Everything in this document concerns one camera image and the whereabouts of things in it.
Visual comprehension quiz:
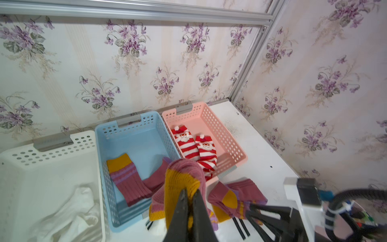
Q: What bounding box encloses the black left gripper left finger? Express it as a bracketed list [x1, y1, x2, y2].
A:
[163, 189, 189, 242]

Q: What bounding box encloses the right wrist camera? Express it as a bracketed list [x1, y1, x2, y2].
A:
[283, 177, 324, 242]

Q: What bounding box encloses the purple striped sock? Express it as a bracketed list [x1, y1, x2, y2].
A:
[106, 153, 172, 207]

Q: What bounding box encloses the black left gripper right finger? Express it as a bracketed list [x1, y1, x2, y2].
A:
[191, 190, 218, 242]

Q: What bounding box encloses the purple yellow sock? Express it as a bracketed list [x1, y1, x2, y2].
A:
[149, 159, 206, 229]
[208, 179, 268, 222]

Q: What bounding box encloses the pink plastic basket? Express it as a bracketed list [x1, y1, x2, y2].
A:
[162, 102, 248, 186]

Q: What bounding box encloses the purple yellow sock front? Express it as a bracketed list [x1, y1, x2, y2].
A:
[149, 159, 206, 229]

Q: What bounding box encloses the white plastic basket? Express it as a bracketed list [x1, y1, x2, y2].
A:
[1, 131, 107, 242]

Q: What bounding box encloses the white sock with black stripes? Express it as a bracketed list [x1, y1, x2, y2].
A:
[145, 220, 154, 231]

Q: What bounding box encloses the red white striped santa sock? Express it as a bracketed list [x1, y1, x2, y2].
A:
[171, 125, 200, 161]

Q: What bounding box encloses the blue plastic basket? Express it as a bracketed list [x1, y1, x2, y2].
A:
[95, 111, 180, 233]

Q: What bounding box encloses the white sock upper middle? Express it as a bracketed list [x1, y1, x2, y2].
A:
[232, 217, 251, 240]

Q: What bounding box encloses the small white ankle sock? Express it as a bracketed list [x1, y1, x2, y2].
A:
[28, 187, 100, 242]

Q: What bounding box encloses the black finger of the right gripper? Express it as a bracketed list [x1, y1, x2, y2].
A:
[246, 204, 292, 242]

